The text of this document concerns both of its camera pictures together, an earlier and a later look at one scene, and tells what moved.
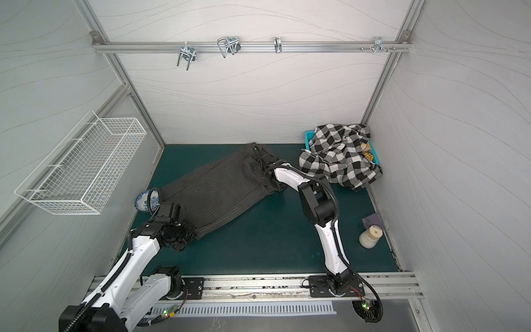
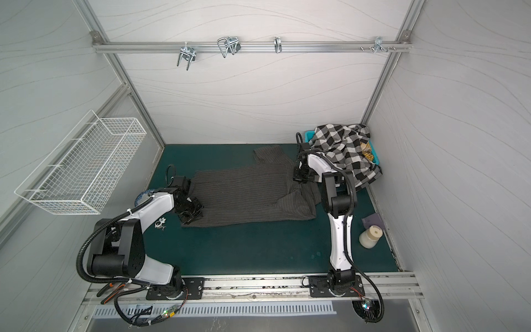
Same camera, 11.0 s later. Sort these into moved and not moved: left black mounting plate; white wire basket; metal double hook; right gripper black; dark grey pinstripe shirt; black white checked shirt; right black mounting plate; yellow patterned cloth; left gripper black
Moved: right gripper black; left gripper black; dark grey pinstripe shirt
Not moved: left black mounting plate; metal double hook; yellow patterned cloth; right black mounting plate; black white checked shirt; white wire basket
